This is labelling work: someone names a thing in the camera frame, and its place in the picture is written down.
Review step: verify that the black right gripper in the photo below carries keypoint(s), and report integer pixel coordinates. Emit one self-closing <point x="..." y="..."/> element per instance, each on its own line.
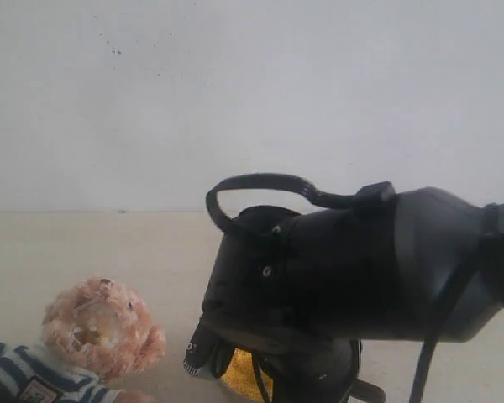
<point x="329" y="273"/>

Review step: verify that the pink plush teddy bear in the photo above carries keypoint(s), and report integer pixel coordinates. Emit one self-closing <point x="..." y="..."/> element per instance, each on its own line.
<point x="95" y="333"/>

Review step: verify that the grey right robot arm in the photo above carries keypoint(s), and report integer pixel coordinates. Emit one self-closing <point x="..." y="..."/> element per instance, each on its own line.
<point x="397" y="267"/>

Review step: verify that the yellow millet grains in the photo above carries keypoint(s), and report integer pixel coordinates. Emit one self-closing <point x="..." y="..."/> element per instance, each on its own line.
<point x="240" y="377"/>

